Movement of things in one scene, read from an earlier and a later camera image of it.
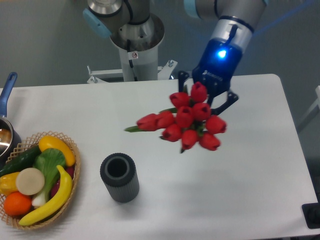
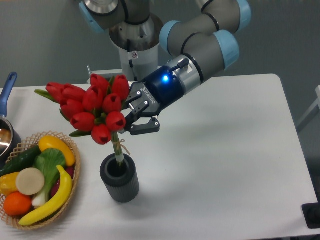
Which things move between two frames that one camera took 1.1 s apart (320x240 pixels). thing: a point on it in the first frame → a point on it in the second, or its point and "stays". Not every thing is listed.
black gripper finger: [182, 76] → [134, 91]
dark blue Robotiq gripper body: [218, 67] → [161, 89]
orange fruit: [16, 204] stays
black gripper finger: [231, 97] → [152, 126]
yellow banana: [63, 196] stays
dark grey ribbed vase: [118, 171] stays
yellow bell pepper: [8, 183] stays
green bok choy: [46, 161] stays
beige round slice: [30, 181] stays
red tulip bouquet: [189, 123] → [97, 108]
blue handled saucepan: [9, 137] stays
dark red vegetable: [69, 170] stays
